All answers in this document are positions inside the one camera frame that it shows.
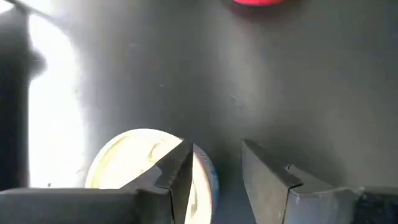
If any red albacore tuna can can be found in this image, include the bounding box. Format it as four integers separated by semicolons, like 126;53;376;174
233;0;289;7

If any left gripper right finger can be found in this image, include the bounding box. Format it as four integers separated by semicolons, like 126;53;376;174
241;139;398;224

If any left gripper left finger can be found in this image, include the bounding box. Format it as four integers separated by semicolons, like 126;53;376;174
0;138;194;224

